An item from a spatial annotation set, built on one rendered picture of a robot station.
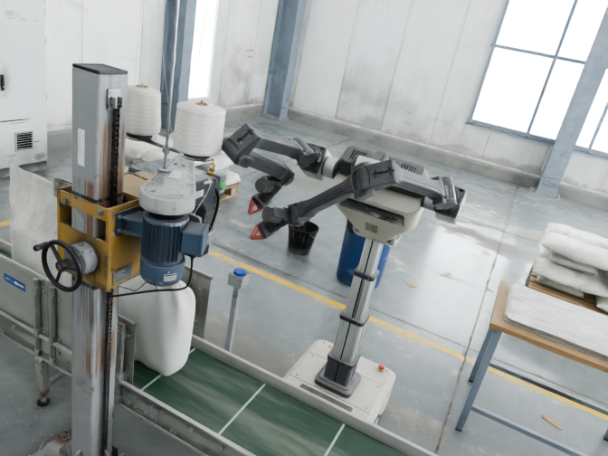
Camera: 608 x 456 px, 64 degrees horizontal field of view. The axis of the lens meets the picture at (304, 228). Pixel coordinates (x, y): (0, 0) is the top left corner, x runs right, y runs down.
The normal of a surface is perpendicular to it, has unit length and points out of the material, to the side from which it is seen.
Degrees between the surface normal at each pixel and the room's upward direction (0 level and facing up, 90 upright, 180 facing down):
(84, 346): 90
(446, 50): 90
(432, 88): 90
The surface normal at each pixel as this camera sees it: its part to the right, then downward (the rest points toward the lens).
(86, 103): -0.43, 0.28
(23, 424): 0.18, -0.90
